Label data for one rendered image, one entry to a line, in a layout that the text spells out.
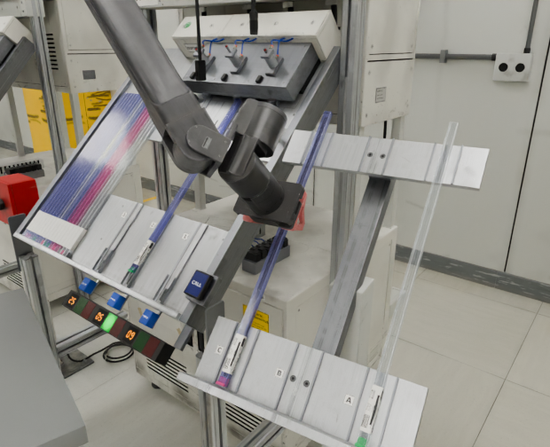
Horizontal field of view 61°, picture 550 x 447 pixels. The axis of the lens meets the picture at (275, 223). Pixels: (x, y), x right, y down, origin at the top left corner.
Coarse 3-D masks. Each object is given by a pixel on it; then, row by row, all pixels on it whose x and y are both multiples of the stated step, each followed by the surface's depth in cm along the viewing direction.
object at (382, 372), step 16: (448, 128) 75; (448, 144) 73; (448, 160) 73; (432, 192) 71; (432, 208) 70; (416, 240) 69; (416, 256) 68; (416, 272) 67; (400, 304) 66; (400, 320) 65; (384, 352) 64; (384, 368) 63; (384, 384) 62
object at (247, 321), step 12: (324, 120) 85; (324, 132) 84; (312, 144) 83; (312, 156) 82; (300, 180) 81; (276, 240) 78; (276, 252) 77; (264, 264) 77; (264, 276) 76; (264, 288) 76; (252, 300) 75; (252, 312) 74; (240, 324) 74
